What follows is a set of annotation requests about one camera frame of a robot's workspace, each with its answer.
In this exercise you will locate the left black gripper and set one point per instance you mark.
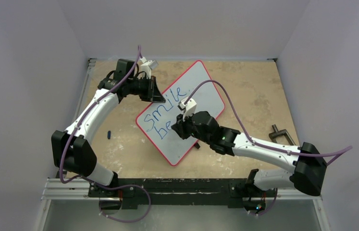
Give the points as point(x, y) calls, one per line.
point(153, 94)

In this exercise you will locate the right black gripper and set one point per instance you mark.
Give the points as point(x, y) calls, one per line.
point(185, 128)

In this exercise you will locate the red framed whiteboard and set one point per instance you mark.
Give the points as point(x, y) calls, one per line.
point(163, 123)

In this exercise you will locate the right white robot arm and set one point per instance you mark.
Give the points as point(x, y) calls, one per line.
point(301, 168)

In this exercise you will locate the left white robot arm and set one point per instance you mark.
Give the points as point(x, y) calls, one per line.
point(72, 151)

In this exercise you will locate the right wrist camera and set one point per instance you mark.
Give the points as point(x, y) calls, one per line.
point(187, 106)

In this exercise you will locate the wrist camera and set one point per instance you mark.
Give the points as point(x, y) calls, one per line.
point(147, 66)
point(187, 106)

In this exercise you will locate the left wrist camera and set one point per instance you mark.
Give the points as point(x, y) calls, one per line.
point(147, 66)

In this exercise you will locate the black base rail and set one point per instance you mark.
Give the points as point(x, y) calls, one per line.
point(232, 193)

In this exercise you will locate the aluminium frame rail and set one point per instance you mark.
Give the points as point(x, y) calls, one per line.
point(76, 190)

